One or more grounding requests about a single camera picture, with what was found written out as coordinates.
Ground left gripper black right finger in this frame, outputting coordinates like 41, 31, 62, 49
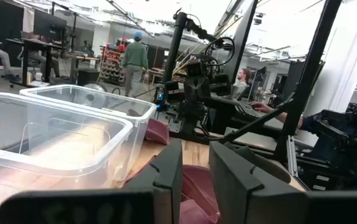
208, 141, 309, 224

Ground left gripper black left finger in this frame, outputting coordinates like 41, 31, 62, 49
123, 138, 184, 224

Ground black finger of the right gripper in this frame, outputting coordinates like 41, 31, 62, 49
196, 77, 212, 101
183, 77, 198, 101

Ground maroon cap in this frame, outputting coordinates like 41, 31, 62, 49
124, 154, 222, 224

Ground red shirt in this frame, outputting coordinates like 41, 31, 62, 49
145, 118, 170, 146

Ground black box blue lights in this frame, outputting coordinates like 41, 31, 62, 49
155, 89, 167, 111

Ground black keyboard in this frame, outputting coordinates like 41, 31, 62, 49
235, 104, 260, 119

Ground clear plastic storage bin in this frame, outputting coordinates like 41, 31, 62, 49
0, 91, 135, 192
19, 84, 158, 182

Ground person's hand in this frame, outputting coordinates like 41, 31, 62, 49
248, 101, 274, 114

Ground shelf rack with red items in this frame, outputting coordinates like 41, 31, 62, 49
98, 45, 126, 85

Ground black computer monitor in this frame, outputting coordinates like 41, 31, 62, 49
32, 9, 68, 40

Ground black standing desk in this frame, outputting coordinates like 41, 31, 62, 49
6, 37, 64, 88

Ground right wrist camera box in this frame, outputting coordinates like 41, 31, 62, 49
186, 60, 205, 78

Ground black aluminium table frame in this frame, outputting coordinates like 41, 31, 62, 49
218, 0, 344, 178

